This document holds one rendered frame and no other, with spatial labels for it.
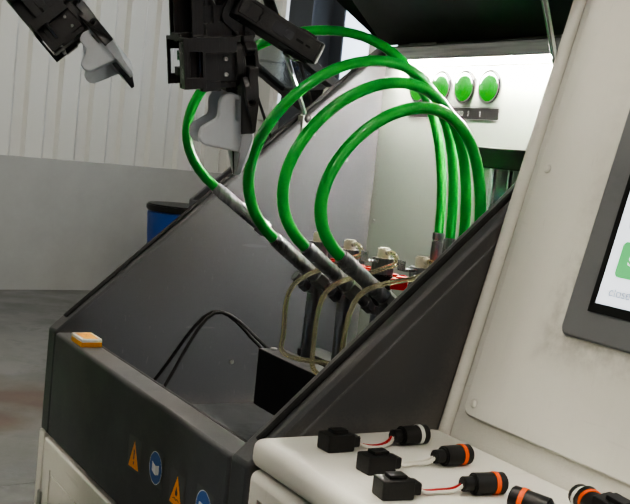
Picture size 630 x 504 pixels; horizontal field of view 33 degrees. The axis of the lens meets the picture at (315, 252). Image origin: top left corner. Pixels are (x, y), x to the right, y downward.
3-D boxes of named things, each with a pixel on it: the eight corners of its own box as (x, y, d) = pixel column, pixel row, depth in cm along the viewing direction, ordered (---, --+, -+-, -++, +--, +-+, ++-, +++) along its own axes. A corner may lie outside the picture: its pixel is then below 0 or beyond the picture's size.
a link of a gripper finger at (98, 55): (106, 97, 150) (68, 53, 152) (139, 71, 151) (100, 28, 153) (101, 87, 147) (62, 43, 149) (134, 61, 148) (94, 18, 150)
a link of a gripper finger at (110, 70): (105, 105, 160) (66, 56, 157) (136, 81, 161) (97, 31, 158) (109, 106, 157) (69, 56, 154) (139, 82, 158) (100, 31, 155)
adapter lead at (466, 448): (368, 477, 92) (370, 454, 92) (354, 469, 94) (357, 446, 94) (475, 467, 99) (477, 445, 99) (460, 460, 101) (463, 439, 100)
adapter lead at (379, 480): (381, 502, 86) (384, 477, 86) (370, 493, 88) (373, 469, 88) (509, 498, 91) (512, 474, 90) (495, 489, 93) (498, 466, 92)
